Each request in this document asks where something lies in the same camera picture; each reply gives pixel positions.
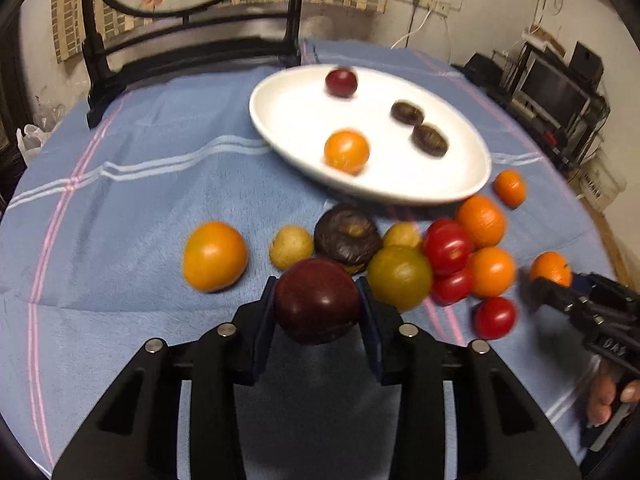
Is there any white oval plate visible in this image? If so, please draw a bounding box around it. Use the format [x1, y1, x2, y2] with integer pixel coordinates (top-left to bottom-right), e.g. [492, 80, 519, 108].
[248, 64, 492, 206]

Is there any large orange citrus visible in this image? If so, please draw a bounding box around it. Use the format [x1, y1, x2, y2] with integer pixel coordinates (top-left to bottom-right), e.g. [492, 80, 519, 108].
[183, 221, 249, 293]

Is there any dark brown round fruit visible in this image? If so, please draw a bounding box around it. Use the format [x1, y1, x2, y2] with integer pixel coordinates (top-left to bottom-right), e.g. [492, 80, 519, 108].
[390, 101, 426, 126]
[314, 203, 383, 273]
[412, 124, 449, 157]

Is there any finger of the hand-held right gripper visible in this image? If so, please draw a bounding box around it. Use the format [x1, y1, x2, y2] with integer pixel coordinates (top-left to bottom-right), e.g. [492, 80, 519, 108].
[531, 279, 586, 317]
[572, 273, 626, 300]

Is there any blue striped tablecloth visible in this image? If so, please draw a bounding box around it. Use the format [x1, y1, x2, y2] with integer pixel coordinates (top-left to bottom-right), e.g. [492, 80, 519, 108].
[0, 37, 621, 480]

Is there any red cherry tomato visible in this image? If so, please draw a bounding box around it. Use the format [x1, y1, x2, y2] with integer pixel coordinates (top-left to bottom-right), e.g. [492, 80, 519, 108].
[421, 218, 475, 276]
[431, 267, 475, 306]
[473, 296, 517, 340]

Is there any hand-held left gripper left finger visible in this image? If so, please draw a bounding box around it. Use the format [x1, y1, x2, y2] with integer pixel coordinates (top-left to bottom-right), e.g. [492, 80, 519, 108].
[52, 276, 281, 480]

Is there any white power cable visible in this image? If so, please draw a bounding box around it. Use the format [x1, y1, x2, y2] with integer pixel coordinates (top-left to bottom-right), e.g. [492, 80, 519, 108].
[390, 7, 433, 50]

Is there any green tangerine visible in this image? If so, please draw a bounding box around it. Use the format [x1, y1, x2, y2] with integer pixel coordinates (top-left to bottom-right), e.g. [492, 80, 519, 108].
[366, 245, 434, 311]

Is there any black speaker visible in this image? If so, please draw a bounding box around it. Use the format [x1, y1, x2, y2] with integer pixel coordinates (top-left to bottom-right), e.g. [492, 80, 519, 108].
[570, 42, 603, 86]

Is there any small yellow-green fruit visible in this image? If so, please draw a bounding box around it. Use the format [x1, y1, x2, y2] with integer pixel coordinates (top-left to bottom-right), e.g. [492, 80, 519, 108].
[269, 225, 315, 270]
[382, 221, 423, 251]

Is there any white power strip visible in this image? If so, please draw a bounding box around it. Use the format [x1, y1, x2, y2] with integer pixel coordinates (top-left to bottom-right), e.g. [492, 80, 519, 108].
[521, 29, 566, 54]

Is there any dark media desk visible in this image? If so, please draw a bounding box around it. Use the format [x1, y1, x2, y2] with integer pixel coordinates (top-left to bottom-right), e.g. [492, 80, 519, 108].
[500, 40, 612, 167]

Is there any orange tangerine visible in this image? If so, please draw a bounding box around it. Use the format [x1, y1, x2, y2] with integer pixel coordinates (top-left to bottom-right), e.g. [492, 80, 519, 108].
[456, 195, 507, 250]
[323, 129, 371, 176]
[529, 251, 573, 288]
[493, 169, 527, 208]
[467, 246, 517, 298]

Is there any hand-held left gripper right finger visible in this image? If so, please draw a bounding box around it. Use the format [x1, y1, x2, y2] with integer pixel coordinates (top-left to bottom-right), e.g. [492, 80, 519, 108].
[354, 277, 583, 480]

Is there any computer monitor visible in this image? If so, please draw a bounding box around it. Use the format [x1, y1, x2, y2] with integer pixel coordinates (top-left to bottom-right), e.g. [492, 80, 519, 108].
[520, 55, 593, 121]

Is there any white plastic bag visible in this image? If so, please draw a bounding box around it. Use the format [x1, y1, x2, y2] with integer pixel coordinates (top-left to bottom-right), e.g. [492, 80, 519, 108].
[17, 105, 63, 161]

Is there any person's right hand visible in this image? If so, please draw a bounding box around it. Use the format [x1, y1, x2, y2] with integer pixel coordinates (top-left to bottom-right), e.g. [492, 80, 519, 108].
[586, 361, 640, 425]

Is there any dark red plum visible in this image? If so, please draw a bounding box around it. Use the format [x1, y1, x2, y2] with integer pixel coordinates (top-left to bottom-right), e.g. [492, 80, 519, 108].
[273, 257, 362, 345]
[325, 67, 359, 98]

